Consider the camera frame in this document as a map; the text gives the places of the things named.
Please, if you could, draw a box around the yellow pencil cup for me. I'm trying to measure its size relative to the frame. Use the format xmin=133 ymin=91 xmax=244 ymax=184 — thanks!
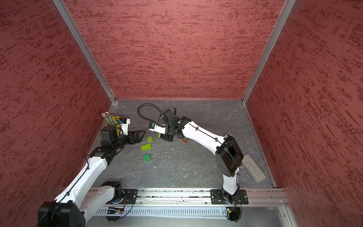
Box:
xmin=110 ymin=114 xmax=122 ymax=127

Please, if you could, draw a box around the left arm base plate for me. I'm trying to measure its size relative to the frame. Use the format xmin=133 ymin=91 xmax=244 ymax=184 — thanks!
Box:
xmin=107 ymin=189 xmax=139 ymax=205

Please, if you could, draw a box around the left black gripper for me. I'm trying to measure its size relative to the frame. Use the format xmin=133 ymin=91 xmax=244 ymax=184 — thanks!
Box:
xmin=112 ymin=130 xmax=146 ymax=149

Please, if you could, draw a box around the lime long lego brick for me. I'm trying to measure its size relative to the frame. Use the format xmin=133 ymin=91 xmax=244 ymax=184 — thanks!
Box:
xmin=141 ymin=143 xmax=151 ymax=151

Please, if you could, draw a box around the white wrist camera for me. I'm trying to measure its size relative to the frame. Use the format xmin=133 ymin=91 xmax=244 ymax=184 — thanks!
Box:
xmin=148 ymin=122 xmax=166 ymax=134
xmin=118 ymin=117 xmax=130 ymax=135

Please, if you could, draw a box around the white perforated cable duct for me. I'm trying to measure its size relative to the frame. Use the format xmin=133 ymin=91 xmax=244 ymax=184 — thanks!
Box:
xmin=95 ymin=207 xmax=227 ymax=219

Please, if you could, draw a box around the aluminium rail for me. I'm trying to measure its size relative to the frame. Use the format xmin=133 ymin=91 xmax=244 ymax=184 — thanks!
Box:
xmin=134 ymin=188 xmax=290 ymax=207

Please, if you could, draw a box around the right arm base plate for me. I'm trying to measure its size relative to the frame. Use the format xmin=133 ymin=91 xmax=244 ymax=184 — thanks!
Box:
xmin=210 ymin=189 xmax=249 ymax=205

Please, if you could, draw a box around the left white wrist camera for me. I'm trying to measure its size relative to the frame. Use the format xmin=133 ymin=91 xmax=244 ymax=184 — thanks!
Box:
xmin=118 ymin=117 xmax=130 ymax=135

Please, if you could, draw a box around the grey eraser block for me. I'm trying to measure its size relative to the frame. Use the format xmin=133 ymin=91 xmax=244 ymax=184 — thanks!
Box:
xmin=242 ymin=154 xmax=267 ymax=183

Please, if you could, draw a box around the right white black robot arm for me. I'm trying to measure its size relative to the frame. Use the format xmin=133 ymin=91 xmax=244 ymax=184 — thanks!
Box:
xmin=160 ymin=109 xmax=244 ymax=203

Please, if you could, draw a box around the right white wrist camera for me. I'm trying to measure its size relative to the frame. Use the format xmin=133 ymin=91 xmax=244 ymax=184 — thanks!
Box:
xmin=148 ymin=122 xmax=166 ymax=134

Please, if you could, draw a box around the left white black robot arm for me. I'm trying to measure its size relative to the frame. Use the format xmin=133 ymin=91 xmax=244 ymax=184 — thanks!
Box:
xmin=37 ymin=125 xmax=146 ymax=227

